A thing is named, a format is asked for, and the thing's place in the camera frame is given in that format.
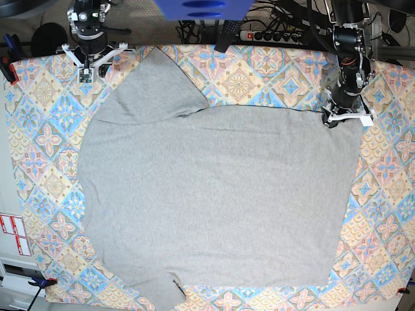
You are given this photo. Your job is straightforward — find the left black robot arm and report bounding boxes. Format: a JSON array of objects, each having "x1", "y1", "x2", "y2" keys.
[{"x1": 322, "y1": 1, "x2": 377, "y2": 128}]

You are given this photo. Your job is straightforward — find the patterned tile tablecloth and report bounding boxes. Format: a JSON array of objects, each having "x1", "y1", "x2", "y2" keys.
[{"x1": 1, "y1": 45, "x2": 414, "y2": 310}]

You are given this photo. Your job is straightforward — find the black power strip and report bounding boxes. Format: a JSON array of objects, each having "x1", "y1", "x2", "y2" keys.
[{"x1": 239, "y1": 30, "x2": 303, "y2": 44}]

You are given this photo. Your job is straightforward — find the orange black clamp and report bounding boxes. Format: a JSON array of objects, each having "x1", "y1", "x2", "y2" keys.
[{"x1": 28, "y1": 277, "x2": 57, "y2": 289}]

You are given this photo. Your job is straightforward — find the red white stickers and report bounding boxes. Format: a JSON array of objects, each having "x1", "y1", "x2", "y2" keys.
[{"x1": 1, "y1": 214, "x2": 31, "y2": 257}]

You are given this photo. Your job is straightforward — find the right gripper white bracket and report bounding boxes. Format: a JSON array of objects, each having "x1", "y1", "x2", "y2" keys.
[{"x1": 56, "y1": 43, "x2": 133, "y2": 83}]

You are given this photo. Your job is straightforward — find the red black clamp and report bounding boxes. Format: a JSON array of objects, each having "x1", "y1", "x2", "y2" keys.
[{"x1": 1, "y1": 34, "x2": 18, "y2": 86}]

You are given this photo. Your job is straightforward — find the grey T-shirt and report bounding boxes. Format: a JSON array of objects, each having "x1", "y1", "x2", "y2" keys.
[{"x1": 77, "y1": 49, "x2": 362, "y2": 310}]

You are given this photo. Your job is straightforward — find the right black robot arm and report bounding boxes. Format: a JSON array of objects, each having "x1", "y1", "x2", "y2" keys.
[{"x1": 56, "y1": 0, "x2": 133, "y2": 84}]

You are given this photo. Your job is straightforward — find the small orange clamp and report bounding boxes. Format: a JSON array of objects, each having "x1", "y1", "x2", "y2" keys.
[{"x1": 397, "y1": 288, "x2": 410, "y2": 294}]

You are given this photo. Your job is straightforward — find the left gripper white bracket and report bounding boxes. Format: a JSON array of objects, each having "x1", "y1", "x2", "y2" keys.
[{"x1": 322, "y1": 102, "x2": 375, "y2": 128}]

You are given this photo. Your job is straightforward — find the blue box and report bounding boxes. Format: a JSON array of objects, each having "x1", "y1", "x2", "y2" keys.
[{"x1": 155, "y1": 0, "x2": 254, "y2": 21}]

